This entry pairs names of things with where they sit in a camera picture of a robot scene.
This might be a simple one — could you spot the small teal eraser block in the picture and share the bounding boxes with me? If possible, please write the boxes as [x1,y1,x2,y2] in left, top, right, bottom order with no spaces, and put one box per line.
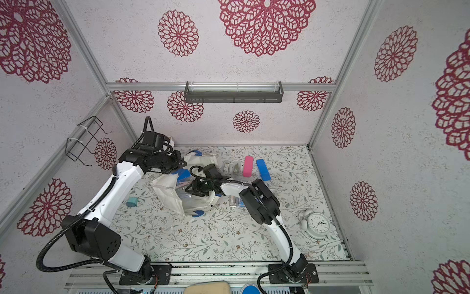
[126,197,139,208]

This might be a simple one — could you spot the white canvas bag blue handles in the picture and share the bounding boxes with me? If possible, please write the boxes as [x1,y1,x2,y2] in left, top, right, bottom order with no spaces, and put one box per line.
[151,150,221,218]

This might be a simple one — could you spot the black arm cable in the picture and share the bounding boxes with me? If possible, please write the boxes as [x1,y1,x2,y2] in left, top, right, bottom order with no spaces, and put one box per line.
[188,165,294,294]
[35,176,118,273]

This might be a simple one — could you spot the beige cushion at base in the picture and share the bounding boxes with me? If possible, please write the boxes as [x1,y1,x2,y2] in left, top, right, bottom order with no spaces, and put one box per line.
[183,281,231,294]

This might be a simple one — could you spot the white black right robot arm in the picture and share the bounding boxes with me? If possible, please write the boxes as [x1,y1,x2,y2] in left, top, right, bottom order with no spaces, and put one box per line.
[185,178,308,280]

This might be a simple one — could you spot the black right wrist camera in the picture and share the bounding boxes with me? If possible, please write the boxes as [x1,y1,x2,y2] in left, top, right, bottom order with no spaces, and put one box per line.
[203,164,223,180]

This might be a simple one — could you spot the blue round object at base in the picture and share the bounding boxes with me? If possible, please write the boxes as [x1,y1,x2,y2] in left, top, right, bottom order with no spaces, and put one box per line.
[239,284,261,294]

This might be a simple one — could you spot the small clear stationery pack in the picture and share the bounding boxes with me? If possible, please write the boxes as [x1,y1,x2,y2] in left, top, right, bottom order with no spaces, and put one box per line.
[223,161,231,176]

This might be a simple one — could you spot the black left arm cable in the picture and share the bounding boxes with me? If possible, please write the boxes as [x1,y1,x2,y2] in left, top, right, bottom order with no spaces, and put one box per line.
[35,176,118,273]

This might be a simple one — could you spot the clear pink compass case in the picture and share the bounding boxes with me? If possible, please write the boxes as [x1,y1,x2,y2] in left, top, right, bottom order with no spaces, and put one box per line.
[229,196,239,208]

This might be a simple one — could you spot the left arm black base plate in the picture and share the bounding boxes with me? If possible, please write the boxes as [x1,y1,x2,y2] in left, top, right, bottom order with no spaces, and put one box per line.
[119,263,173,285]

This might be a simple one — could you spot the black wire wall rack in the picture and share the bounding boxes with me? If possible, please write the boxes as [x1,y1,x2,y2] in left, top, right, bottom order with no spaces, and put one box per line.
[64,116,112,167]

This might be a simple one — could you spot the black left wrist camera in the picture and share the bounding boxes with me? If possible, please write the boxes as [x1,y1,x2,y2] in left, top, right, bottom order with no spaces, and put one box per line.
[140,131,169,150]

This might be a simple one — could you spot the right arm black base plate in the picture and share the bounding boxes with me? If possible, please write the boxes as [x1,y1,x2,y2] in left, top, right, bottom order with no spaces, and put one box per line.
[268,263,319,284]

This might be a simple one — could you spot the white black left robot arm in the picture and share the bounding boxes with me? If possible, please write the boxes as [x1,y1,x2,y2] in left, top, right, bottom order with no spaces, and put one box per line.
[62,148,186,273]

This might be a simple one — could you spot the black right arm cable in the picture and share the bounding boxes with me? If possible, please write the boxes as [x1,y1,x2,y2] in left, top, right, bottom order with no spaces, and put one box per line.
[188,165,294,294]

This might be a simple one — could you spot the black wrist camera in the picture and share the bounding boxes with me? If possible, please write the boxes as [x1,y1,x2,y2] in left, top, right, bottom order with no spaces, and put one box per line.
[203,164,223,180]
[140,131,169,150]

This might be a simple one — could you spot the white alarm clock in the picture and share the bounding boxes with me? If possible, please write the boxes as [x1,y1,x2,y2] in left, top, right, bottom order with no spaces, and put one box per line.
[299,210,331,240]

